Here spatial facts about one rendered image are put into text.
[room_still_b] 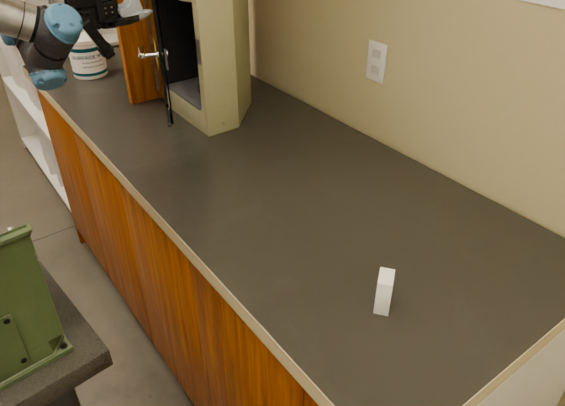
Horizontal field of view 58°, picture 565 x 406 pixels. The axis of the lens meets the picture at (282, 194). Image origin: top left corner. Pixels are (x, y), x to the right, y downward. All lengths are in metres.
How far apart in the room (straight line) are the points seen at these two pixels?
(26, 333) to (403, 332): 0.64
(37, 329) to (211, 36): 0.90
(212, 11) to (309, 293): 0.82
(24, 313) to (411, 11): 1.12
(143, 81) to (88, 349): 1.09
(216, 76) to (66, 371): 0.91
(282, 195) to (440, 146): 0.46
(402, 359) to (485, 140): 0.65
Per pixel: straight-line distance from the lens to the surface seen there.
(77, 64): 2.13
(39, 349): 0.97
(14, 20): 1.18
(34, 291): 0.89
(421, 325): 1.00
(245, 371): 1.25
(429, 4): 1.41
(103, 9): 1.38
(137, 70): 1.84
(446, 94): 1.41
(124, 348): 2.24
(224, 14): 1.50
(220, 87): 1.55
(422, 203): 1.31
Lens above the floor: 1.66
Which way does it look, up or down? 34 degrees down
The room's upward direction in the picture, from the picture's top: straight up
